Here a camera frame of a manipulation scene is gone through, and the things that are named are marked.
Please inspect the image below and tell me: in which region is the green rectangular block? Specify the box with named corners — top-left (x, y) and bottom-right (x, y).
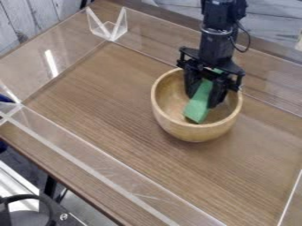
top-left (183, 79), bottom-right (214, 124)

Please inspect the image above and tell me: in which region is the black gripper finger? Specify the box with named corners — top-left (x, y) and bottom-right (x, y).
top-left (208, 79), bottom-right (228, 109)
top-left (185, 69), bottom-right (202, 97)

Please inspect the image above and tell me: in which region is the grey metal base plate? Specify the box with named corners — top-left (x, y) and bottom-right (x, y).
top-left (39, 193), bottom-right (87, 226)

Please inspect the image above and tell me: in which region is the clear acrylic corner bracket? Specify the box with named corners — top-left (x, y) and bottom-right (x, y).
top-left (86, 7), bottom-right (127, 41)

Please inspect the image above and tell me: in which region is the blue object at left edge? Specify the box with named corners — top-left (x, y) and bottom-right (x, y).
top-left (0, 94), bottom-right (15, 103)

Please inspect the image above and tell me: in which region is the brown wooden bowl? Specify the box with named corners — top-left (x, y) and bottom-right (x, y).
top-left (151, 68), bottom-right (244, 142)

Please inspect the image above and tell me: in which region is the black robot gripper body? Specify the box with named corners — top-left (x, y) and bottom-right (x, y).
top-left (177, 25), bottom-right (246, 92)

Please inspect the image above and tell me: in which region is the black table leg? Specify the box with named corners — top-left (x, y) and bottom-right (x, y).
top-left (44, 176), bottom-right (58, 198)

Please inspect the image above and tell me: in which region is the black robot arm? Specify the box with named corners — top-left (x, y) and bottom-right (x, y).
top-left (177, 0), bottom-right (248, 109)

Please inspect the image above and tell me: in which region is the black cable loop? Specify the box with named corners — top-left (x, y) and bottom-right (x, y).
top-left (0, 193), bottom-right (55, 226)

